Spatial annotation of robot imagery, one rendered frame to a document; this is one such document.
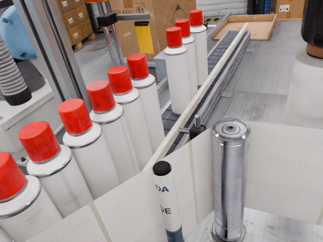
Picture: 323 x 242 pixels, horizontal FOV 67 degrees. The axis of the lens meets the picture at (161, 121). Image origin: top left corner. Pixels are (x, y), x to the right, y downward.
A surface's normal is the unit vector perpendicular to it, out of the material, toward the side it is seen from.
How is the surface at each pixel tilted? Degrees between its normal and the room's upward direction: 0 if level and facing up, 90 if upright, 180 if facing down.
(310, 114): 90
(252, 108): 0
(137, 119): 90
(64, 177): 90
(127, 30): 90
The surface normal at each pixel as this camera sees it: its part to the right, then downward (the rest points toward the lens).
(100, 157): 0.70, 0.32
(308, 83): -0.80, 0.39
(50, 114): 0.95, 0.04
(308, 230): -0.14, -0.81
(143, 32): -0.44, 0.56
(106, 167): 0.86, 0.18
